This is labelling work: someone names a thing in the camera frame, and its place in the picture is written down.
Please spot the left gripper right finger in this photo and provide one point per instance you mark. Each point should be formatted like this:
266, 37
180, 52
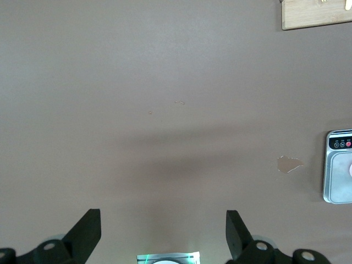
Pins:
237, 236

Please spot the yellow plastic knife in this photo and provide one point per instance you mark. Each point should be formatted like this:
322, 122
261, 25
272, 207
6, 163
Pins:
347, 4

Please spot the yellow plastic fork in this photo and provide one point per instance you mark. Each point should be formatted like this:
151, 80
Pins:
324, 1

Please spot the silver kitchen scale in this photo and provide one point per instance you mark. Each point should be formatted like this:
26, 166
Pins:
338, 187

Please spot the wooden cutting board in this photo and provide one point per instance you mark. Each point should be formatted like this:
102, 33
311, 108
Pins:
308, 16

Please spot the pink plastic cup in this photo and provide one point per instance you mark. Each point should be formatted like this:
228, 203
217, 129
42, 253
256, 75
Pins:
350, 170

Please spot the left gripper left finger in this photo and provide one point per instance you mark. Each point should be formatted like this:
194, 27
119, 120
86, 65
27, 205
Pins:
82, 233

